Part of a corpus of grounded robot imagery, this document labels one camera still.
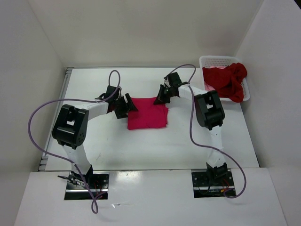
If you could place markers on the magenta t shirt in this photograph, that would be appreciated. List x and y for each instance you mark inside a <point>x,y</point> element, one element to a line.
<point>148,116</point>

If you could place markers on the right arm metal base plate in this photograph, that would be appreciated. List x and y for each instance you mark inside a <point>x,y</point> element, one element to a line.
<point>203,188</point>

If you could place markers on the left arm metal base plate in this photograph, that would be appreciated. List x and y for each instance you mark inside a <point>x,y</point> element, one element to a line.
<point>76,189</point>

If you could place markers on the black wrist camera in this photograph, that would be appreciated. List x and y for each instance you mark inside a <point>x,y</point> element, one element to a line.
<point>173,80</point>
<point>112,93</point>

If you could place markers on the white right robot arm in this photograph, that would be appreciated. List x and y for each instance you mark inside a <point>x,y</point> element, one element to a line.
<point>209,112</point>

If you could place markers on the dark red t shirt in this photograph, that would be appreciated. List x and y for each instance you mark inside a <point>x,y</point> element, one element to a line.
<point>227,81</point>

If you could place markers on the white perforated plastic basket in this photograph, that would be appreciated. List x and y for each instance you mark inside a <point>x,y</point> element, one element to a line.
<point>223,61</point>

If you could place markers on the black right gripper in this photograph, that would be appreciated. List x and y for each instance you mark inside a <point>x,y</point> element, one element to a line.
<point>160,97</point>

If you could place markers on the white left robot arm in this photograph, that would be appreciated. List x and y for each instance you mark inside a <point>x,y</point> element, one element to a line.
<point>70,131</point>

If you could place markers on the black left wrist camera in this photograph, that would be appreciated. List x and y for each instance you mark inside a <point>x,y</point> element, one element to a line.
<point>112,93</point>

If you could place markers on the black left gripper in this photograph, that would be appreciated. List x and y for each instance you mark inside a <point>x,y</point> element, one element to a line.
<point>122,114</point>

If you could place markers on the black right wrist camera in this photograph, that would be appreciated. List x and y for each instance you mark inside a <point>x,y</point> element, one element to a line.
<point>173,80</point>

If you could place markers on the light pink t shirt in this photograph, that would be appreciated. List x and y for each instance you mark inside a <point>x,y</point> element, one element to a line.
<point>208,87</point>

